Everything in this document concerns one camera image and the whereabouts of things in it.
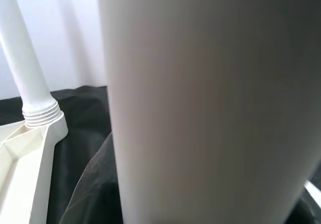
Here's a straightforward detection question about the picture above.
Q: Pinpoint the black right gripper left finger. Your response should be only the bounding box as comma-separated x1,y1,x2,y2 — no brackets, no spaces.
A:
59,132,124,224

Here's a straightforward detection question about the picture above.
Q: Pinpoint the white plastic table top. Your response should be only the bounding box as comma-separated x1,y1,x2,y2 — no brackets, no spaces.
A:
0,116,69,224

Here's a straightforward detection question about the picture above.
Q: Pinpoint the white plastic table leg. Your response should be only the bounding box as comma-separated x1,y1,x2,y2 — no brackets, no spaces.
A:
0,0,63,128
96,0,321,224

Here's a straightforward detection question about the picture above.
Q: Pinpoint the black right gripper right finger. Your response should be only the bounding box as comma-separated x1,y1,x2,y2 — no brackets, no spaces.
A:
288,188,321,224

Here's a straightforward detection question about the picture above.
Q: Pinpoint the black table cloth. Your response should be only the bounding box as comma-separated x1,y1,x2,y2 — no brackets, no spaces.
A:
0,84,321,224

